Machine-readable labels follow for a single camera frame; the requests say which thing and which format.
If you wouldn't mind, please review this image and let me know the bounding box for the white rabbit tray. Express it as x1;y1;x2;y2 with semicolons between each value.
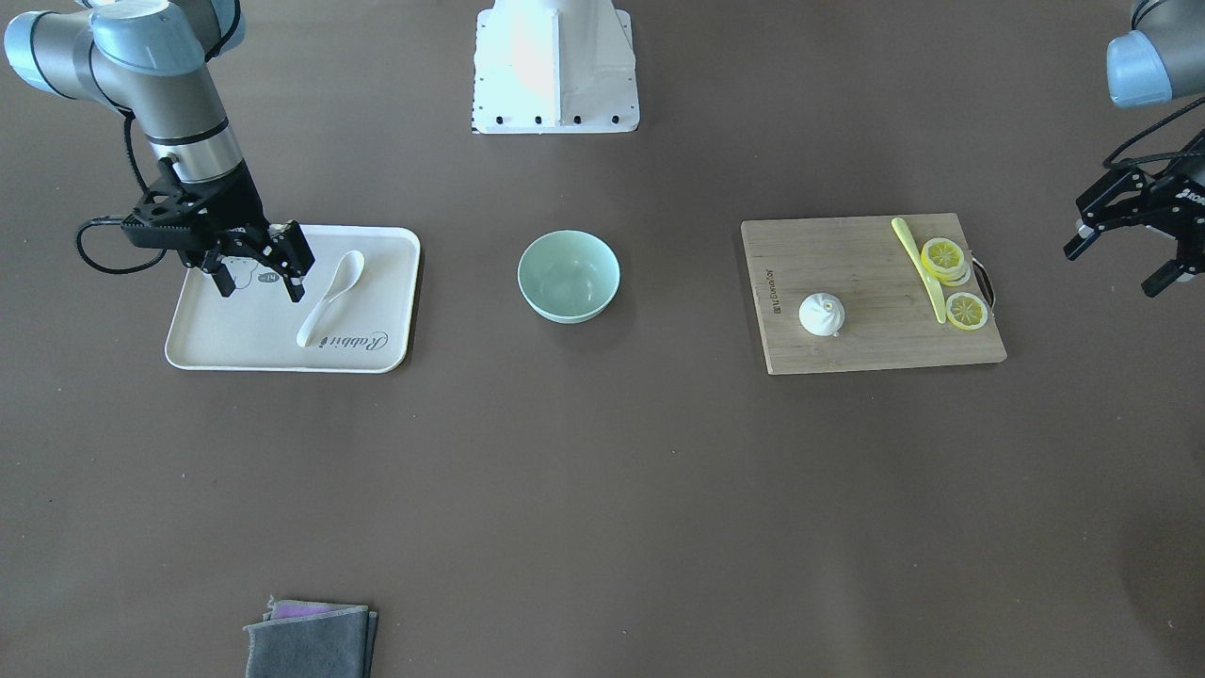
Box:
165;224;422;375

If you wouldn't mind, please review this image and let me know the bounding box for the mint green bowl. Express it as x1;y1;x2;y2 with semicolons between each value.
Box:
517;229;621;325

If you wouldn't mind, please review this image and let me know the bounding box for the single lemon slice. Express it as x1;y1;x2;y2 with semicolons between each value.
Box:
945;291;991;331

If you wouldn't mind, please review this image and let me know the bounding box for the lemon slice stack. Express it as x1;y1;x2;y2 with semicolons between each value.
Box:
919;237;972;287

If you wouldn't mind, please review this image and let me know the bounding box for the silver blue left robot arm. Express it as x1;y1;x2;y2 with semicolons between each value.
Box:
1064;1;1204;297

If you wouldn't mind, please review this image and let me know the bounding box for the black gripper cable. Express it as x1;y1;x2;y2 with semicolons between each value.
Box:
75;104;180;276

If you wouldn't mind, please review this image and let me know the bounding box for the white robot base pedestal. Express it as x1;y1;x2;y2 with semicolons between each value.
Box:
471;1;641;135

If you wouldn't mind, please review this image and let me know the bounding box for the wooden cutting board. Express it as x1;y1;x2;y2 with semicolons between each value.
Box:
741;216;1007;375

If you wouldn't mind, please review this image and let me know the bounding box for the grey folded cloth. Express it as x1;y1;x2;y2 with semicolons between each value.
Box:
243;597;378;677

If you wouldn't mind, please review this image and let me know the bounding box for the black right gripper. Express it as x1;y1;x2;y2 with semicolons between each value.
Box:
121;160;315;303

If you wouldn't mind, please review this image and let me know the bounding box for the white ceramic spoon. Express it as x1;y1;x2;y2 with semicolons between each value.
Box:
296;250;366;347

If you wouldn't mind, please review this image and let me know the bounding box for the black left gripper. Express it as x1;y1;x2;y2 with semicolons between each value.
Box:
1064;132;1204;297

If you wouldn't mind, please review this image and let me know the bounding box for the white steamed bun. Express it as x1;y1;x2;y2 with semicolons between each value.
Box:
797;291;846;336

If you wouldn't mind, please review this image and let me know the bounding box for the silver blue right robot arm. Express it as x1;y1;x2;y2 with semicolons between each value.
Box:
4;1;315;301

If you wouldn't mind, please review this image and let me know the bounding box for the yellow plastic knife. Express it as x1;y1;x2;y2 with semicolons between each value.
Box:
890;218;947;325

